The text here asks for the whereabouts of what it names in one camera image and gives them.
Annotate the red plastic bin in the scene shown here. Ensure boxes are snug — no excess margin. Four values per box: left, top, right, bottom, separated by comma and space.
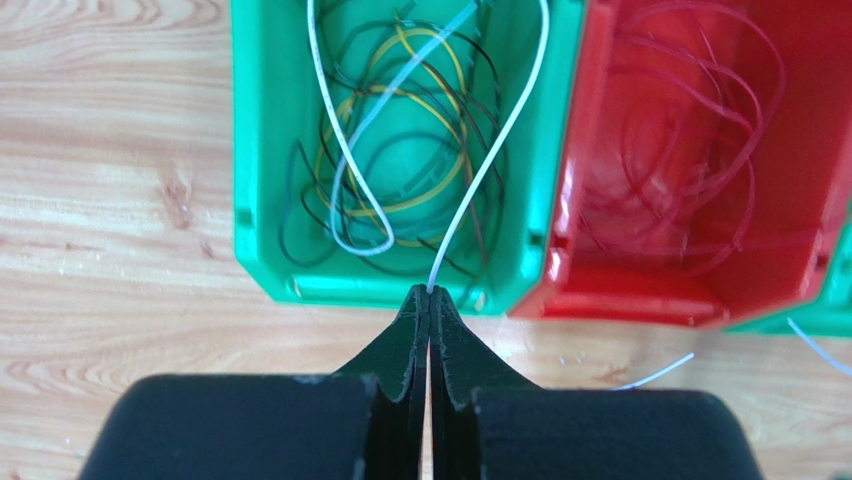
513, 1, 851, 329

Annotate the right green plastic bin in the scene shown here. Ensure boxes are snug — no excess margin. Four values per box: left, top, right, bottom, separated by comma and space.
724, 225, 851, 339

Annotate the left green plastic bin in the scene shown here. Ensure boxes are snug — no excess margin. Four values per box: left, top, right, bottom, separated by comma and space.
232, 1, 585, 315

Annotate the red wire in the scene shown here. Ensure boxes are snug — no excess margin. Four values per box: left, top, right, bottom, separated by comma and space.
578, 0, 790, 278

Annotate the green plastic bin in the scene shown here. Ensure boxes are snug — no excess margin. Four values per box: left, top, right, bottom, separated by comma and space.
232, 1, 585, 315
724, 225, 851, 339

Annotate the yellow wire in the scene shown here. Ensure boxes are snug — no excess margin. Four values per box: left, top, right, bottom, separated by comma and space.
312, 26, 471, 248

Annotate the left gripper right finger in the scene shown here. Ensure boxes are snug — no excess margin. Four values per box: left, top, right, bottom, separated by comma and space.
429, 287, 762, 479

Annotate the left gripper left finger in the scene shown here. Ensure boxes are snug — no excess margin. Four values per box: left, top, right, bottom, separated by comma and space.
80, 286, 430, 479

